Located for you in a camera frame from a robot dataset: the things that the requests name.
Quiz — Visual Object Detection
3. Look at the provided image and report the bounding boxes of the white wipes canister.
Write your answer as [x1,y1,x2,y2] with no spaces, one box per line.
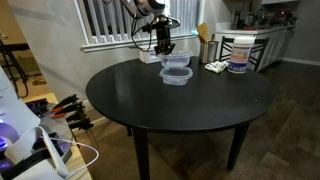
[227,35,257,75]

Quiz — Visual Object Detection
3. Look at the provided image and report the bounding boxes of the metal utensil holder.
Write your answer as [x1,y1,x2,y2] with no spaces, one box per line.
[199,39,220,65]

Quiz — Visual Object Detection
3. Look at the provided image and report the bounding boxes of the clear plastic food container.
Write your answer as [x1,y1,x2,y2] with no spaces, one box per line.
[156,49,195,70]
[158,66,194,87]

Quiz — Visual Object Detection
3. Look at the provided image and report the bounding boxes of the black cable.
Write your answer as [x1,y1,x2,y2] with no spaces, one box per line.
[130,13,156,53]
[166,14,182,30]

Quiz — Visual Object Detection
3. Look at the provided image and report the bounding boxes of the round black wooden table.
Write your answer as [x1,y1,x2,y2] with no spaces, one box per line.
[85,55,276,180]

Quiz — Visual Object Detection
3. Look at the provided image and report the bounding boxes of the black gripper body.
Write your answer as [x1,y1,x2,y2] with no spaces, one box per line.
[156,28,173,45]

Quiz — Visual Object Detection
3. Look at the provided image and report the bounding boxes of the white cable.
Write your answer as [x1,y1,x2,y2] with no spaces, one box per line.
[49,137,100,179]

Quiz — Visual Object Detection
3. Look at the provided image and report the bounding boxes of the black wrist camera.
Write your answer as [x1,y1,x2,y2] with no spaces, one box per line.
[142,21,158,34]

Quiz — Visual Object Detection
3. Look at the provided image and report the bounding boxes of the white kitchen cabinet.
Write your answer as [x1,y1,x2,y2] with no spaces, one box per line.
[215,22,297,72]

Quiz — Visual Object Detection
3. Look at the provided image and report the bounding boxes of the white vertical blinds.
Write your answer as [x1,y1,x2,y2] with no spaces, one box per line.
[82,0,201,38]

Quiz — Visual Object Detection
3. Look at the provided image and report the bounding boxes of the black metal stand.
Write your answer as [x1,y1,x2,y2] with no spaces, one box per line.
[0,42,30,100]

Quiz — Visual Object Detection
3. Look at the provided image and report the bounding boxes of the white window frame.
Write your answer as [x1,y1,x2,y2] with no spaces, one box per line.
[73,0,205,54]

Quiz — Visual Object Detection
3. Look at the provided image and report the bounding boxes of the black dining chair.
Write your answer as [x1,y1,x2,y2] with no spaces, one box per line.
[219,35,270,73]

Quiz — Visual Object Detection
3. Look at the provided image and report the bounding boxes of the wooden spatula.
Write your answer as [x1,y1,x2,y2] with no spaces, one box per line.
[196,21,210,44]

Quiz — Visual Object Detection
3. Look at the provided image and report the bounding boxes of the light wooden desk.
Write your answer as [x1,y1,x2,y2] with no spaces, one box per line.
[23,92,94,180]

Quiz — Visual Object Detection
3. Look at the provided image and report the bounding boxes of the small white box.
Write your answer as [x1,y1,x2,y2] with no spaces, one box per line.
[138,49,162,65]

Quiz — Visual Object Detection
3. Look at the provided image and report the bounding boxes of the black orange handled pliers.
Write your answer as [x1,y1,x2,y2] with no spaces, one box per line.
[51,102,85,120]
[51,94,80,112]

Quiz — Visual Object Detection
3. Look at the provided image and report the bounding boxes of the white plastic device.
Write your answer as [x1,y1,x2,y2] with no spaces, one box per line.
[0,64,73,180]

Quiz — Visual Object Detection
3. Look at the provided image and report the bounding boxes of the crumpled snack packet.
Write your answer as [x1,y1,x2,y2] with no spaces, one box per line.
[204,59,230,75]

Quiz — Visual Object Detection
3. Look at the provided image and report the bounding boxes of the dark countertop appliance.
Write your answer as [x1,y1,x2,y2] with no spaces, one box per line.
[232,9,249,30]

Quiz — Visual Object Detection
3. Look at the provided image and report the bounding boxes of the metal sink faucet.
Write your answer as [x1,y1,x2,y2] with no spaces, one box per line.
[248,8,268,28]

